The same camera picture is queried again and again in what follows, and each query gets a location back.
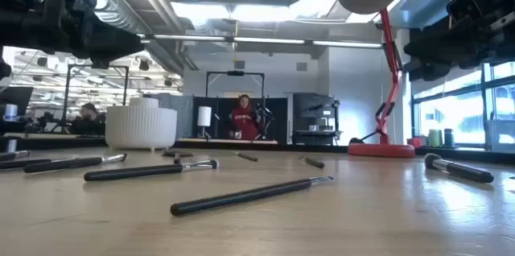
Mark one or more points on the black monitor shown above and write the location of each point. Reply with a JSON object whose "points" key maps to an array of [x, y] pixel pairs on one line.
{"points": [[16, 99]]}

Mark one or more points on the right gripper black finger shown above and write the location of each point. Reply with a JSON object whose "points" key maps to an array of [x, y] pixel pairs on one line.
{"points": [[430, 73], [438, 48]]}

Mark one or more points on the person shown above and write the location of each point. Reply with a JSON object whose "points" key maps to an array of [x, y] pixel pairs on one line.
{"points": [[90, 121], [243, 123]]}

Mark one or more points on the wooden background table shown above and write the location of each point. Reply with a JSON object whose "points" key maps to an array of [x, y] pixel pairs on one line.
{"points": [[48, 135], [225, 141]]}

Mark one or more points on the background black robot arm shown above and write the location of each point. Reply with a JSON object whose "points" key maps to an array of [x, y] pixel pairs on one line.
{"points": [[263, 115], [52, 121]]}

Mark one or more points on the white ribbed brush holder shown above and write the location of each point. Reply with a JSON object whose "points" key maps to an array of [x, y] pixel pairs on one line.
{"points": [[141, 127]]}

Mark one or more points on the black makeup brush dark tip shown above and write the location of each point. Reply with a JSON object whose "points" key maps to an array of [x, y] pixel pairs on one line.
{"points": [[177, 159]]}

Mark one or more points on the long overhead light bar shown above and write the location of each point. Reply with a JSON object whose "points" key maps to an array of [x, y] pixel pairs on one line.
{"points": [[261, 40]]}

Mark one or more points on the black angled-tip makeup brush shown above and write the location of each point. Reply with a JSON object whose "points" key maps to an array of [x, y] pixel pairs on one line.
{"points": [[133, 172]]}

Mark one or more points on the white cylinder lamp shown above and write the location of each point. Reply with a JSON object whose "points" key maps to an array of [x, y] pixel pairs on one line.
{"points": [[204, 116]]}

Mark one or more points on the dark teal bottle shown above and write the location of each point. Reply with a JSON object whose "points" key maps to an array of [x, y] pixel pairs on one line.
{"points": [[449, 138]]}

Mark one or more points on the red box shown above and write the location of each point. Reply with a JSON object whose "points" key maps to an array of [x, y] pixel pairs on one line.
{"points": [[414, 142]]}

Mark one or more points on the black makeup brush silver ferrule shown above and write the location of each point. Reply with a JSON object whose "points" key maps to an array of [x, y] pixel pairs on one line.
{"points": [[60, 164], [12, 155], [24, 163]]}

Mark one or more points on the long black flat-tip makeup brush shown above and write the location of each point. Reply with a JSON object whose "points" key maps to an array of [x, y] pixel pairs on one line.
{"points": [[241, 196]]}

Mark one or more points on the grey partition panel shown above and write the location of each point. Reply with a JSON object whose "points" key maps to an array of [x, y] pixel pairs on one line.
{"points": [[177, 115]]}

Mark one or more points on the black round-tip makeup brush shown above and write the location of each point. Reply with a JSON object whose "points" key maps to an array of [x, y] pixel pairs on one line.
{"points": [[247, 157]]}

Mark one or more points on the green cylinder container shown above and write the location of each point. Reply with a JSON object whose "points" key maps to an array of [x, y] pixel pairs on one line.
{"points": [[434, 138]]}

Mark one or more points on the black partition panel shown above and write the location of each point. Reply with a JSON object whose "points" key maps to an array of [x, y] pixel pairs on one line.
{"points": [[277, 123]]}

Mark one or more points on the red desk lamp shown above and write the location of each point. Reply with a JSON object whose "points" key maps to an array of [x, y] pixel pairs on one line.
{"points": [[382, 149]]}

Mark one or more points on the silver metal post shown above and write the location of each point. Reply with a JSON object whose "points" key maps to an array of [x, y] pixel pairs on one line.
{"points": [[12, 145]]}

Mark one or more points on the white cup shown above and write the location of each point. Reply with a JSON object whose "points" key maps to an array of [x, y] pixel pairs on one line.
{"points": [[11, 112]]}

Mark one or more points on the thick black fluffy makeup brush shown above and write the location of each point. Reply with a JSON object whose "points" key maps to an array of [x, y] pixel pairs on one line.
{"points": [[462, 169]]}

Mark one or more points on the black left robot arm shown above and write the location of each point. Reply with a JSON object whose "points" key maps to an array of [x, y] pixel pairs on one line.
{"points": [[20, 18]]}

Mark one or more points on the black metal frame rig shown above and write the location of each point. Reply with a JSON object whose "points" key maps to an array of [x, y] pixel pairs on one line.
{"points": [[96, 66], [235, 73]]}

